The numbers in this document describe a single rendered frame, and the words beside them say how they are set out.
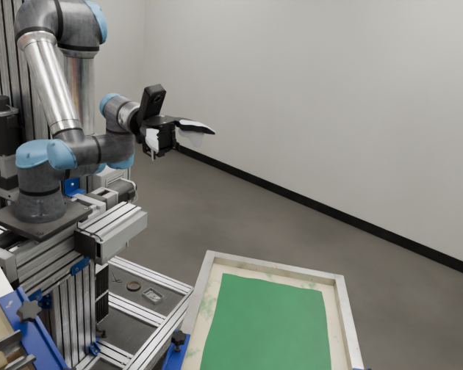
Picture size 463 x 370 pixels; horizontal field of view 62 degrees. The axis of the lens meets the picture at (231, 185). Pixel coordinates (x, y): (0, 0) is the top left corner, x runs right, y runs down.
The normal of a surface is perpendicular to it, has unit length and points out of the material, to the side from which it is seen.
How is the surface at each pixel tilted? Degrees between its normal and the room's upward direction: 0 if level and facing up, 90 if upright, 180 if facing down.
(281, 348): 0
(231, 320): 0
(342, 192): 90
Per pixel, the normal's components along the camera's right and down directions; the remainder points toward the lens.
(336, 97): -0.60, 0.26
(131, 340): 0.13, -0.90
